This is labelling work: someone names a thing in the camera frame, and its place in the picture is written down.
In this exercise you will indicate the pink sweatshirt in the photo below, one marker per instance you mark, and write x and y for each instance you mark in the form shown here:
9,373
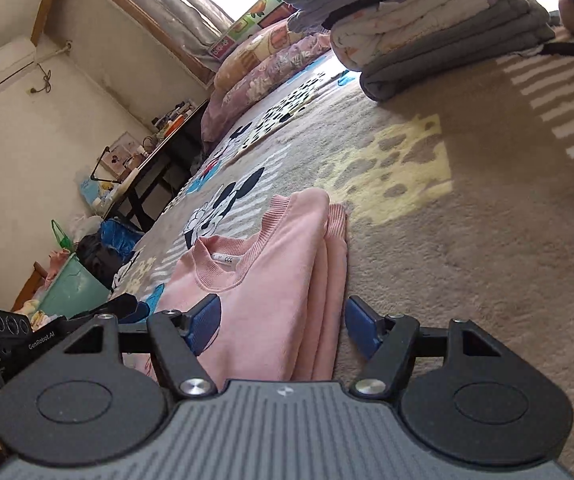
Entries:
267,300

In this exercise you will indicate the white plastic bag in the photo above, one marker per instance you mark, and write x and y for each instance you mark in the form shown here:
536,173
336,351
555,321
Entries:
84,225

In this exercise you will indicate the green plastic basket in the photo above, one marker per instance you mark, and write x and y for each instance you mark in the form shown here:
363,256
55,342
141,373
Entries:
72,285

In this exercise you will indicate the pink cloth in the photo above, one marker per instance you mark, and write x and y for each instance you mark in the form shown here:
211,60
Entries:
57,265

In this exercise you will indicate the pink floral long pillow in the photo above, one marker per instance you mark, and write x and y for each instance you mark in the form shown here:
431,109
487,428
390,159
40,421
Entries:
257,80

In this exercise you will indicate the printed cartoon blanket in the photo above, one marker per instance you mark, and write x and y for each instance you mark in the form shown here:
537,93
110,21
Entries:
467,210

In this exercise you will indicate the blue white packet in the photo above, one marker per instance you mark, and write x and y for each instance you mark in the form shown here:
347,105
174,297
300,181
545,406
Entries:
87,190

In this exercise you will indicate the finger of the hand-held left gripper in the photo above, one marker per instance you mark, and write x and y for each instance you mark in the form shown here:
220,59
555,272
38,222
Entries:
122,305

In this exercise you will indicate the green mesh bag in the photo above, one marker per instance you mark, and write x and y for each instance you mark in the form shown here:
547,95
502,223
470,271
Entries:
64,245

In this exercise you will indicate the colourful picture headboard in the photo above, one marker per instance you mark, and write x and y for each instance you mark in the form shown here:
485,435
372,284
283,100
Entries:
262,10

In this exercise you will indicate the blue plastic bag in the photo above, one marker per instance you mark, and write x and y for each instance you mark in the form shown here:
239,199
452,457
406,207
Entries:
122,235

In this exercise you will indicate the pale picture board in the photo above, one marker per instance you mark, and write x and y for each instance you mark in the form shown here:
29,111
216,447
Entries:
122,152

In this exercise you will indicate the black bag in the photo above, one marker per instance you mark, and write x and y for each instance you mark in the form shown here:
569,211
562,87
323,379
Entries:
99,260

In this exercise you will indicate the white floral folded garment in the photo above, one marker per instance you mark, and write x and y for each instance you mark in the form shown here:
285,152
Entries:
417,25

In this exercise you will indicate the row of small desk items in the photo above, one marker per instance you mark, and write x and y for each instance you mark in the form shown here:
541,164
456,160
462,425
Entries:
174,120

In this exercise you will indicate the black desk lamp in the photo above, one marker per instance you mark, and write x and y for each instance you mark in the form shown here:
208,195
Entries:
99,162

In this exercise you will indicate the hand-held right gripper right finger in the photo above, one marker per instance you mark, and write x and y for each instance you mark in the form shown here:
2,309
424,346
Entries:
362,325

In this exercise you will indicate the grey curtain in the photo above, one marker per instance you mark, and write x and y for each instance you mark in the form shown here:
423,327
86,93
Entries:
182,10

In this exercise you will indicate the tan patterned pillow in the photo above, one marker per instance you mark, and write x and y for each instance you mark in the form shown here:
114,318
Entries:
252,55

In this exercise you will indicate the black desk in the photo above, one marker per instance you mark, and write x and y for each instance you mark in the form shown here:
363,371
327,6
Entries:
167,157

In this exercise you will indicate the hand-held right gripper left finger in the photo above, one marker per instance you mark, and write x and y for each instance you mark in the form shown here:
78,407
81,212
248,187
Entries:
204,320

